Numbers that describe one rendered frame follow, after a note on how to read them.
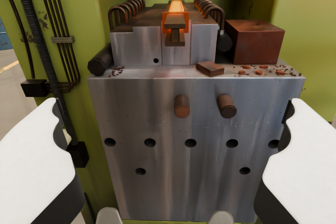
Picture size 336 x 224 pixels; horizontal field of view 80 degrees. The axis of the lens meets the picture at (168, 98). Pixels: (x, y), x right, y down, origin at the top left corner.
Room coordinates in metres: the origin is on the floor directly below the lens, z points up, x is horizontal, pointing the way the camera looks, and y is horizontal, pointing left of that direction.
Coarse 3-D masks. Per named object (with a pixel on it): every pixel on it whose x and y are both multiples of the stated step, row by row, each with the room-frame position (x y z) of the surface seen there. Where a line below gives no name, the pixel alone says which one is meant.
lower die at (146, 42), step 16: (144, 16) 0.50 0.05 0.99; (160, 16) 0.49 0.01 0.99; (192, 16) 0.47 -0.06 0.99; (208, 16) 0.46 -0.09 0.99; (112, 32) 0.39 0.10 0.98; (128, 32) 0.38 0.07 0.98; (144, 32) 0.38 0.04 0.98; (160, 32) 0.38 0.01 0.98; (192, 32) 0.38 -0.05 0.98; (208, 32) 0.38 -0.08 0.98; (112, 48) 0.39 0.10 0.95; (128, 48) 0.38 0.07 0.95; (144, 48) 0.38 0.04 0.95; (160, 48) 0.38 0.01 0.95; (176, 48) 0.38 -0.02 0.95; (192, 48) 0.38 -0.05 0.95; (208, 48) 0.38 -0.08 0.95; (128, 64) 0.38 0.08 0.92; (144, 64) 0.38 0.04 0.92; (160, 64) 0.38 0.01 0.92; (176, 64) 0.38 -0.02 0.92; (192, 64) 0.38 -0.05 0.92
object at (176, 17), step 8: (176, 0) 0.67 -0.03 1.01; (176, 8) 0.47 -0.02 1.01; (168, 16) 0.34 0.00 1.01; (176, 16) 0.34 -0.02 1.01; (184, 16) 0.37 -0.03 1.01; (168, 24) 0.28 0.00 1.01; (176, 24) 0.28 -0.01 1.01; (184, 24) 0.28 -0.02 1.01; (168, 32) 0.33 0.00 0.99; (176, 32) 0.28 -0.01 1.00; (184, 32) 0.37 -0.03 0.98; (168, 40) 0.28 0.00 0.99; (176, 40) 0.28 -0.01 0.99; (184, 40) 0.28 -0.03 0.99
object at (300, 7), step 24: (240, 0) 0.78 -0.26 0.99; (264, 0) 0.57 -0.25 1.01; (288, 0) 0.51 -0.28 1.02; (312, 0) 0.50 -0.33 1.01; (288, 24) 0.51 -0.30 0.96; (312, 24) 0.50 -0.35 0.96; (288, 48) 0.50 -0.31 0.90; (312, 48) 0.50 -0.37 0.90; (312, 72) 0.50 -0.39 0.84; (312, 96) 0.50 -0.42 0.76
